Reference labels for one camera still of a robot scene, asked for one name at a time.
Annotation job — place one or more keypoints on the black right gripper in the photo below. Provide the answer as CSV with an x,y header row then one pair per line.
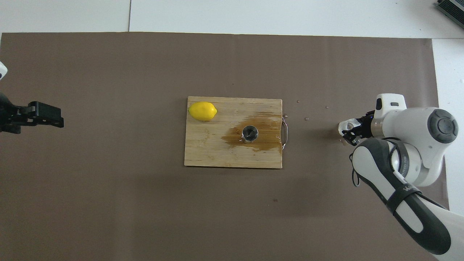
x,y
366,127

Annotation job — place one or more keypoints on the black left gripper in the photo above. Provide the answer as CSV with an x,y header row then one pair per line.
x,y
9,116

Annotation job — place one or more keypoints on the steel double jigger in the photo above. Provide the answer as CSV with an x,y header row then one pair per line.
x,y
249,133

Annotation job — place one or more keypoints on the yellow lemon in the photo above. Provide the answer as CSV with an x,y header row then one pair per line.
x,y
202,111

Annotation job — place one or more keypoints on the crinkled clear plastic cup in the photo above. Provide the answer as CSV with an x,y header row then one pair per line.
x,y
344,127

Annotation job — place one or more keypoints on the brown paper table mat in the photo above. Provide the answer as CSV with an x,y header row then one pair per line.
x,y
145,203

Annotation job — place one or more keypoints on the wooden cutting board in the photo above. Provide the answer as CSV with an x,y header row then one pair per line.
x,y
206,145

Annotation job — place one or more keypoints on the black ridged device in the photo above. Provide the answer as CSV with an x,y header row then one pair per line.
x,y
453,9

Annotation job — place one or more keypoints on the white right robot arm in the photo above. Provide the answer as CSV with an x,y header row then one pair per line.
x,y
417,127

